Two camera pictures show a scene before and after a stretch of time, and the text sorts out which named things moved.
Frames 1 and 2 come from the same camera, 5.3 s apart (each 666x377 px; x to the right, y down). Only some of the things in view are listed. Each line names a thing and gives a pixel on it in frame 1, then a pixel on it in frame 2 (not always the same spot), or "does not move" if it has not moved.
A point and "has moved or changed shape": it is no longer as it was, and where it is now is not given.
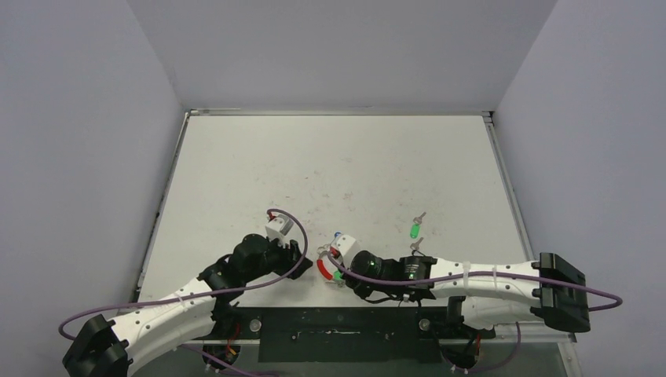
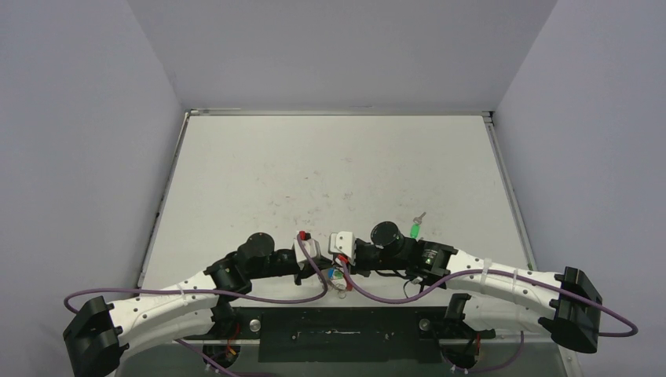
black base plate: (346, 334) does not move
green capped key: (415, 228) does not move
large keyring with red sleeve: (322, 267) has moved or changed shape
